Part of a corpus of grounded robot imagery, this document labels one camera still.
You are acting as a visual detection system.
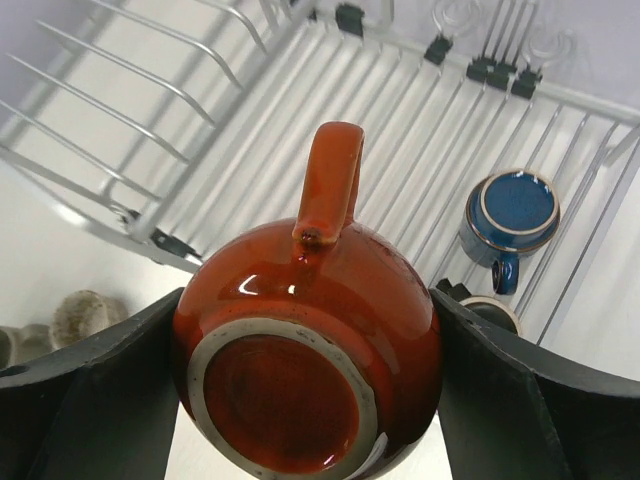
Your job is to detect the grey-green small cup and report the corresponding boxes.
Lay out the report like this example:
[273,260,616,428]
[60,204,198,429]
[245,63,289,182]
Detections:
[1,324,52,369]

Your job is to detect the silver wire dish rack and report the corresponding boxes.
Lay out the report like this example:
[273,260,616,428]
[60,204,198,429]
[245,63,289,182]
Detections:
[149,8,639,345]

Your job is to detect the brown mug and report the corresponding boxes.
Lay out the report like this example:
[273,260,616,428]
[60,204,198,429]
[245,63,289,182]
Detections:
[459,295,521,336]

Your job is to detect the dark blue mug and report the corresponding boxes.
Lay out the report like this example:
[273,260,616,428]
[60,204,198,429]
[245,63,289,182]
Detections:
[459,169,561,295]

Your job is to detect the beige speckled cup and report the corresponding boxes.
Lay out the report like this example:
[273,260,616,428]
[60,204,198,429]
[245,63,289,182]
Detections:
[49,290,128,349]

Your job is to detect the tall white wire rack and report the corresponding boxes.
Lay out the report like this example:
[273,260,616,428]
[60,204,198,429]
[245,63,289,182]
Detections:
[1,1,313,244]

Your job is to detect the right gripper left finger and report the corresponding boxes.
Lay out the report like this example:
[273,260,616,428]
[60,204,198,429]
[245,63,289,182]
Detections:
[1,290,181,479]

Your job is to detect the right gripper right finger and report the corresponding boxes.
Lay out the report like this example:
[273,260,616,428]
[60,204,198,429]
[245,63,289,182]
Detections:
[431,289,639,479]

